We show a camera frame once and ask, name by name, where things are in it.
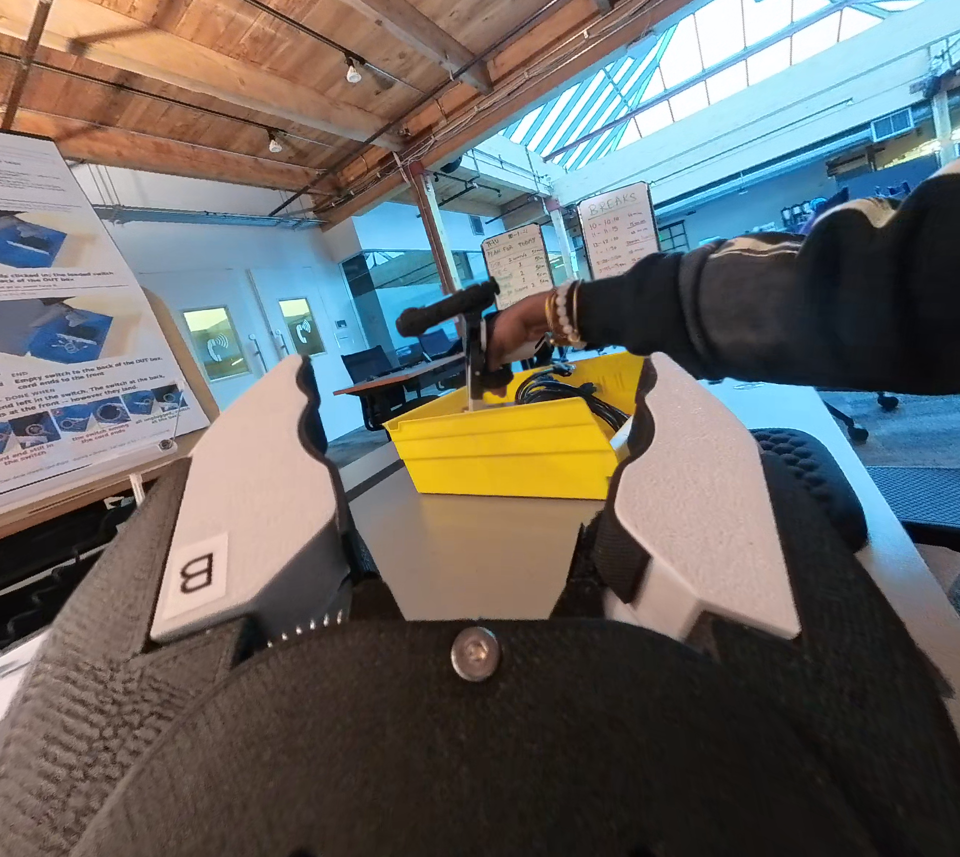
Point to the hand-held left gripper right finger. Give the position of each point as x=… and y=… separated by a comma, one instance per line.
x=697, y=497

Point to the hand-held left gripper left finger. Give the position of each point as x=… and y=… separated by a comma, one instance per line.
x=255, y=497

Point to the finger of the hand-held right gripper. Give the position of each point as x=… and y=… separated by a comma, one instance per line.
x=475, y=384

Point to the yellow plastic bin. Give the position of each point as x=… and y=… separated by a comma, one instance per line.
x=510, y=452

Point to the person's right forearm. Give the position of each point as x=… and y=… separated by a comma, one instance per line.
x=787, y=317

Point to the person's right hand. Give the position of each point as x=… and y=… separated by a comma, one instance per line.
x=525, y=328

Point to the wooden desk with black legs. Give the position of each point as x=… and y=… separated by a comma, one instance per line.
x=405, y=373

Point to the wide handwritten whiteboard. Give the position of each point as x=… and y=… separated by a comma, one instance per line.
x=517, y=264

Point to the black office chair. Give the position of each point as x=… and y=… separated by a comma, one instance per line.
x=371, y=369

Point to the glass door with phone icon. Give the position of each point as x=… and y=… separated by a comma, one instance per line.
x=217, y=347
x=304, y=328

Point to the tall handwritten whiteboard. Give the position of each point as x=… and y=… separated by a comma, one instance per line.
x=619, y=234

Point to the ceiling spotlight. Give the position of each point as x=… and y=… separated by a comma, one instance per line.
x=275, y=141
x=352, y=71

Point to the instruction poster board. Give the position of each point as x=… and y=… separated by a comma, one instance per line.
x=67, y=347

